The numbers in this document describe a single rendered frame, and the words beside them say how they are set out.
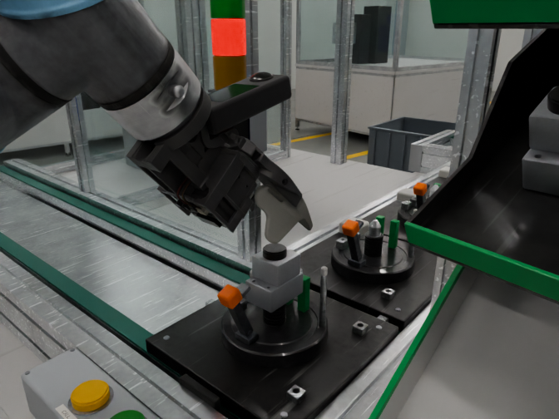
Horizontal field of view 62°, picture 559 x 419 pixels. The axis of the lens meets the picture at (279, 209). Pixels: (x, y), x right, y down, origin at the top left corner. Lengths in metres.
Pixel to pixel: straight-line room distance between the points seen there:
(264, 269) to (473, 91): 0.30
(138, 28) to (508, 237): 0.30
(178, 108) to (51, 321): 0.45
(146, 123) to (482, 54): 0.28
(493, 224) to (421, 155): 1.36
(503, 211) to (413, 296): 0.37
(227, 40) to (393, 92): 4.87
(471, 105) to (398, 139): 2.10
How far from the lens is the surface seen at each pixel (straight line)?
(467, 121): 0.45
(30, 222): 1.25
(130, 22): 0.36
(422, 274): 0.80
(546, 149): 0.40
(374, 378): 0.60
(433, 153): 1.73
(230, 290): 0.53
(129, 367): 0.64
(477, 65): 0.44
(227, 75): 0.71
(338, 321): 0.66
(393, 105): 5.55
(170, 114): 0.38
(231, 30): 0.71
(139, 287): 0.88
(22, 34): 0.36
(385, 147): 2.58
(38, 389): 0.63
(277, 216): 0.48
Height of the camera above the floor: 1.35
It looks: 21 degrees down
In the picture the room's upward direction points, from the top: straight up
